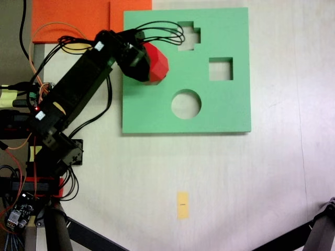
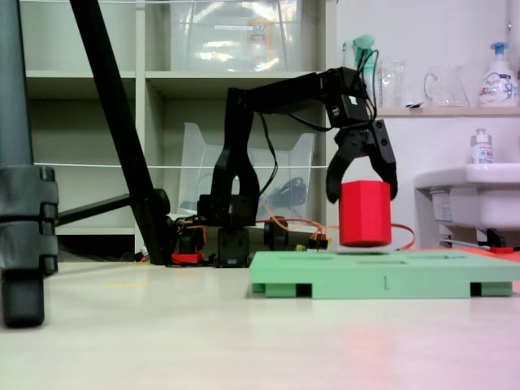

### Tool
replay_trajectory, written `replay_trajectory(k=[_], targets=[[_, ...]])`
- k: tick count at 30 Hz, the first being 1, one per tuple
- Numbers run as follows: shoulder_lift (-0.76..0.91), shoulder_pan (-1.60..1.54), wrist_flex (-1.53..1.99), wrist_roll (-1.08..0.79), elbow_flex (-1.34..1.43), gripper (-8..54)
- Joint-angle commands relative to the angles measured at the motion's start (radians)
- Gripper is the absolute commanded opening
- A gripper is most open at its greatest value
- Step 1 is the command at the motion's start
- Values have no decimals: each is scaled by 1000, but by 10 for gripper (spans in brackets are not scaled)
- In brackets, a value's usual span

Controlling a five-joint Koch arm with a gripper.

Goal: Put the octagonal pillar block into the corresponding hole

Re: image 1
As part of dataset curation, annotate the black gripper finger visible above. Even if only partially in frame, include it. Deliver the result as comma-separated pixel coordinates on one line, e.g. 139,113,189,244
121,55,152,83

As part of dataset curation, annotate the red octagonal pillar block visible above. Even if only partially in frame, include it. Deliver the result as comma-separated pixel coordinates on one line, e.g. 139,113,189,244
143,41,170,86

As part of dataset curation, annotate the yellow tape strip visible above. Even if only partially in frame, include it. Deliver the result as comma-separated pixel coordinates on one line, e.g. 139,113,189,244
61,43,94,54

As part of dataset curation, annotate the green shape-sorting board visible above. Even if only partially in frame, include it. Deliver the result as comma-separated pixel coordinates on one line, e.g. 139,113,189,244
121,7,252,136

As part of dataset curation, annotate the yellow sticky note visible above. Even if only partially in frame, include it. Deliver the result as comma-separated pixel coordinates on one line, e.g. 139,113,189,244
0,88,18,108

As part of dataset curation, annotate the small yellow paper note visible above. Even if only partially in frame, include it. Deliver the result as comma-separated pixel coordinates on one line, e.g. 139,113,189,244
29,145,43,163

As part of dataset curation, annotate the yellow table marker tape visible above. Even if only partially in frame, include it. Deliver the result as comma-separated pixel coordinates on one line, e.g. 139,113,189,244
177,191,189,219

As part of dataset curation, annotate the red table clamp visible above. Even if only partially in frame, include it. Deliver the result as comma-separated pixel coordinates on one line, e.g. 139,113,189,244
22,176,64,199

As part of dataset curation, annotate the flat black tripod brace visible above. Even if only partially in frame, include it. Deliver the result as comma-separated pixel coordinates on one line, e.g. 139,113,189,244
65,216,129,251
250,224,312,251

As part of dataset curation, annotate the thick black tripod leg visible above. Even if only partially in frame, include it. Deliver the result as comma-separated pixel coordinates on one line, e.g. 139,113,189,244
303,197,335,251
43,206,73,251

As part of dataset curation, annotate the black power converter board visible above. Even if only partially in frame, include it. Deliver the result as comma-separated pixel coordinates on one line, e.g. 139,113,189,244
4,192,37,232

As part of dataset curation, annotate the long black servo wire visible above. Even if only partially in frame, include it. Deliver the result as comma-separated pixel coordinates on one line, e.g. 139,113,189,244
67,75,114,138

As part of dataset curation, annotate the black gripper wire bundle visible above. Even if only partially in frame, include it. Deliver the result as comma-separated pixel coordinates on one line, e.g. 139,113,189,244
135,20,186,45

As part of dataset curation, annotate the circuit board with orange wires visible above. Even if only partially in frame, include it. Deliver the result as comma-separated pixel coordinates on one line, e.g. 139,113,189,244
27,82,55,110

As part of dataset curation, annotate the thin orange wire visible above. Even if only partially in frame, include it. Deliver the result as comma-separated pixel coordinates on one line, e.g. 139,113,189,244
28,21,88,91

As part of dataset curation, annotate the thick black cable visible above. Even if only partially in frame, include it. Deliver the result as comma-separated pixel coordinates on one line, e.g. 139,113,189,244
19,0,31,61

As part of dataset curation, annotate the black wire loop at base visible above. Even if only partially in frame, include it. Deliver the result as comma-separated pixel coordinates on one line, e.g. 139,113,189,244
59,167,80,201

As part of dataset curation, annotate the braided grey cable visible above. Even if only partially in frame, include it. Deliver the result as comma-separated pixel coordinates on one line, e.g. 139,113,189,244
3,231,26,251

